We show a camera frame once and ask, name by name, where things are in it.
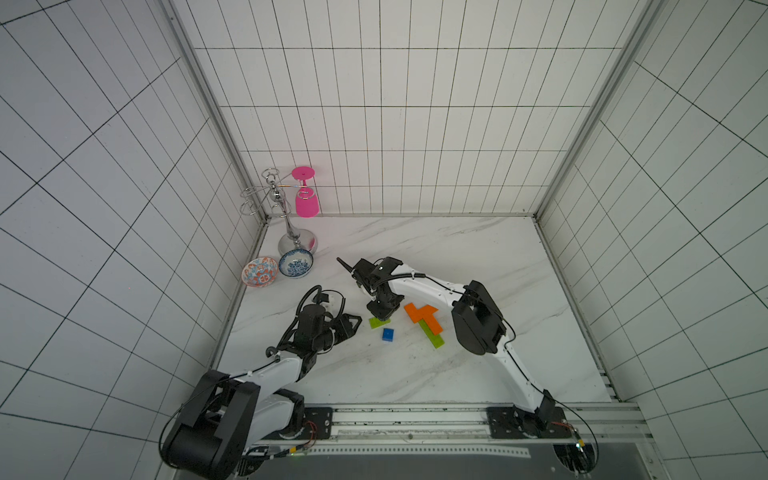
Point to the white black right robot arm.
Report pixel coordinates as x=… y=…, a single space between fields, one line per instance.
x=481 y=329

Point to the orange lego plate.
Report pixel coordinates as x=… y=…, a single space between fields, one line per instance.
x=431 y=327
x=425 y=313

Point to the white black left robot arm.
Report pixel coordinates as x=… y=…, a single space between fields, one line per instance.
x=209 y=433

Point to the blue floral ceramic bowl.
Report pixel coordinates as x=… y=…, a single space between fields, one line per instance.
x=296 y=263

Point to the pink plastic wine glass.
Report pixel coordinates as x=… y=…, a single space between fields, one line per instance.
x=306 y=199

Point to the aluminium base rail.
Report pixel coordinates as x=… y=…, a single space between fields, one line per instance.
x=451 y=428

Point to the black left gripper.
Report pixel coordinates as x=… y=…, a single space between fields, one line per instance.
x=342 y=327

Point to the green lego plate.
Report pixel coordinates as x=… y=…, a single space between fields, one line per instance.
x=376 y=323
x=435 y=339

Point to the orange patterned ceramic bowl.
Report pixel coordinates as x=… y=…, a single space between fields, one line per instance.
x=260 y=272

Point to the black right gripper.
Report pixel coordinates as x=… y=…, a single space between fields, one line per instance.
x=366 y=273

